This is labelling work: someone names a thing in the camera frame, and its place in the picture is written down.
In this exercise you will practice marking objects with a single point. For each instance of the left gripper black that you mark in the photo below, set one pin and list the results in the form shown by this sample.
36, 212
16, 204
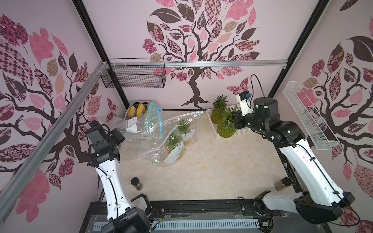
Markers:
115, 132

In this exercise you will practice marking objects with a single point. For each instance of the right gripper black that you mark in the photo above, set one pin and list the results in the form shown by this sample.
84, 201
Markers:
239, 122

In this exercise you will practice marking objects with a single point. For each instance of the pineapple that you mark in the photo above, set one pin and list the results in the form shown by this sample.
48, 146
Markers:
175, 148
228, 120
219, 108
187, 133

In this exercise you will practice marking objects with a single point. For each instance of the zip-top bag clear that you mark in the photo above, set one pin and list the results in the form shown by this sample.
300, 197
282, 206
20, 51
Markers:
190, 117
156, 130
158, 147
135, 134

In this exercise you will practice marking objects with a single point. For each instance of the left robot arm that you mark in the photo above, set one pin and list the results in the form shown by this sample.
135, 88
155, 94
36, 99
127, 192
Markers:
124, 215

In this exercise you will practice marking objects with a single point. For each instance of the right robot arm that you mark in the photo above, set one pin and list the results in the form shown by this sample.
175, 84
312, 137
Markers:
323, 200

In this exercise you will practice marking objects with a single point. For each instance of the left bread slice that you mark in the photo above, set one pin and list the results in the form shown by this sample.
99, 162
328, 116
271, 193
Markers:
132, 111

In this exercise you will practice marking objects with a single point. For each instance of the bread slice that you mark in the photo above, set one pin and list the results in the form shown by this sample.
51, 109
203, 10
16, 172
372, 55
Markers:
132, 111
141, 109

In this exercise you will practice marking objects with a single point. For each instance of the right bread slice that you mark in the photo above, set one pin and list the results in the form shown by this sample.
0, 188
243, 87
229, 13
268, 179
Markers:
141, 109

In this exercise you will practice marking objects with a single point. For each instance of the silver toaster mint side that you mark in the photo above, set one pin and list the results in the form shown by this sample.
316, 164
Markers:
142, 115

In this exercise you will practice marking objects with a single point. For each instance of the dark lidded spice jar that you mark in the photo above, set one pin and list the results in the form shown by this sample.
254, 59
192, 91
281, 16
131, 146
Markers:
136, 183

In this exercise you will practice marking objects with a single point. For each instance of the amber bottle black cap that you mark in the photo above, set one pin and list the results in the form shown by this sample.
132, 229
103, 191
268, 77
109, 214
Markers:
282, 183

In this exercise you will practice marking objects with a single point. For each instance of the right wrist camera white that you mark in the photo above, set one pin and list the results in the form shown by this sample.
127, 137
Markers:
244, 99

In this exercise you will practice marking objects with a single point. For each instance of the black wire wall basket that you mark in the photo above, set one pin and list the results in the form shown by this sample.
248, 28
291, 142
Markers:
135, 73

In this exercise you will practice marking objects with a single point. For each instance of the aluminium frame bar back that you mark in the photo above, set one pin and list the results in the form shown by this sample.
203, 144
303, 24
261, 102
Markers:
206, 63

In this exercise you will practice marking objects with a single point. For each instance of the aluminium frame bar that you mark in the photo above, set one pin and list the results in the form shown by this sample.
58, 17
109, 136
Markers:
19, 181
206, 63

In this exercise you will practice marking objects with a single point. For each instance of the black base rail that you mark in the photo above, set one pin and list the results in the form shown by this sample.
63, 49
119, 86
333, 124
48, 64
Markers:
240, 208

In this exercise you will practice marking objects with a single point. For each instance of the white wire wall shelf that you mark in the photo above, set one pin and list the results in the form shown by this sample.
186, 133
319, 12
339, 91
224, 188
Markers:
319, 132

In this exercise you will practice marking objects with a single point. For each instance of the white slotted cable duct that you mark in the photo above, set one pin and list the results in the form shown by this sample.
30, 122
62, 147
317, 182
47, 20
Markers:
211, 224

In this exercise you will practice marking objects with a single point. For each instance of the aluminium frame bar left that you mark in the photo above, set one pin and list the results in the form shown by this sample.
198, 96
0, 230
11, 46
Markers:
19, 181

